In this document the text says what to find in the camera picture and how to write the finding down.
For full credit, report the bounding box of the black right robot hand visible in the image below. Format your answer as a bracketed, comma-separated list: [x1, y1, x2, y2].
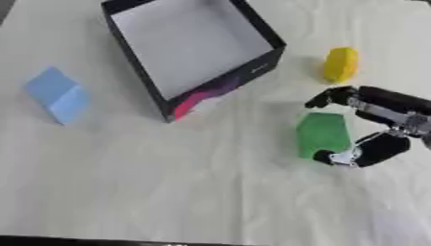
[303, 85, 431, 169]

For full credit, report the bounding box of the black box with white inside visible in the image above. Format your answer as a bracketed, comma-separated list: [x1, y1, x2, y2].
[99, 0, 289, 124]

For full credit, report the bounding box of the yellow block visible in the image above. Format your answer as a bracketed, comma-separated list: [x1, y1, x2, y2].
[319, 46, 361, 85]

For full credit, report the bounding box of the green block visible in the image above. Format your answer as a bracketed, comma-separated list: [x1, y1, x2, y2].
[294, 111, 354, 160]

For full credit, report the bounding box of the light blue block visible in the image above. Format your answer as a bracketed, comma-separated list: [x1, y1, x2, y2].
[21, 65, 91, 126]

